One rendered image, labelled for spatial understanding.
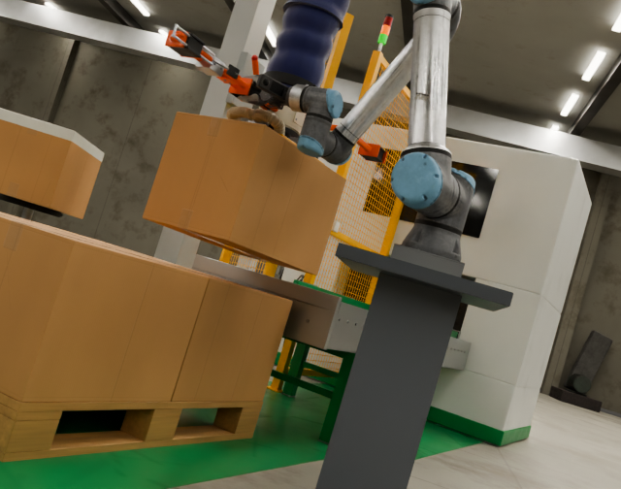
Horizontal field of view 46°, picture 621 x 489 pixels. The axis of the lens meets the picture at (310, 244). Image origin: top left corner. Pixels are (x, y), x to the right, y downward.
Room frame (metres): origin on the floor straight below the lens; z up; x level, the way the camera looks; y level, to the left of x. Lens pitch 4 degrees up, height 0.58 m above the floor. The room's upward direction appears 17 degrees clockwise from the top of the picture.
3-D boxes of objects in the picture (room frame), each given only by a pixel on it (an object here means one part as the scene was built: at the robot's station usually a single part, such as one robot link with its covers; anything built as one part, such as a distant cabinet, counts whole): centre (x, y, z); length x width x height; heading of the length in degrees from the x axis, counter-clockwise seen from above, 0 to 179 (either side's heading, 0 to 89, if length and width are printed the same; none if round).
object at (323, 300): (2.96, 0.14, 0.58); 0.70 x 0.03 x 0.06; 63
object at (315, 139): (2.35, 0.09, 1.08); 0.12 x 0.09 x 0.12; 147
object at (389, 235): (4.74, -0.29, 1.05); 1.17 x 0.10 x 2.10; 153
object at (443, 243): (2.25, -0.37, 0.86); 0.19 x 0.19 x 0.10
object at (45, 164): (3.85, 1.48, 0.82); 0.60 x 0.40 x 0.40; 1
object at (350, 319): (3.86, -0.68, 0.50); 2.31 x 0.05 x 0.19; 153
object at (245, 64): (4.04, 0.62, 1.62); 0.20 x 0.05 x 0.30; 153
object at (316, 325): (2.96, 0.14, 0.48); 0.70 x 0.03 x 0.15; 63
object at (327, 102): (2.34, 0.10, 1.20); 0.12 x 0.09 x 0.10; 63
